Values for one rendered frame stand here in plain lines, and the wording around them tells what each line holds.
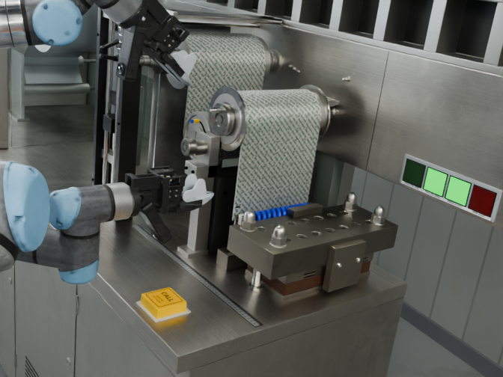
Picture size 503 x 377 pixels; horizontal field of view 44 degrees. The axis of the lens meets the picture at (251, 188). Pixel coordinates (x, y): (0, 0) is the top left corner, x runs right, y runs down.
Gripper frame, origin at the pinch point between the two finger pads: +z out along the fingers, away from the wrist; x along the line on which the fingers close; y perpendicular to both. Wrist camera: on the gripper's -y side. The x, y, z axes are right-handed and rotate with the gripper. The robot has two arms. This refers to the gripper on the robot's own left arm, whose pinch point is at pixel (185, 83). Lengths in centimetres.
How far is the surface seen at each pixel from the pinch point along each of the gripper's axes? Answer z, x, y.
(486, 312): 198, 6, 28
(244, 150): 18.8, -7.2, -2.5
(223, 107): 10.5, -1.9, 2.1
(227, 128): 13.3, -4.4, -1.0
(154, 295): 16.4, -16.1, -39.2
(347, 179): 70, 6, 17
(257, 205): 32.4, -7.3, -9.6
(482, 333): 205, 5, 20
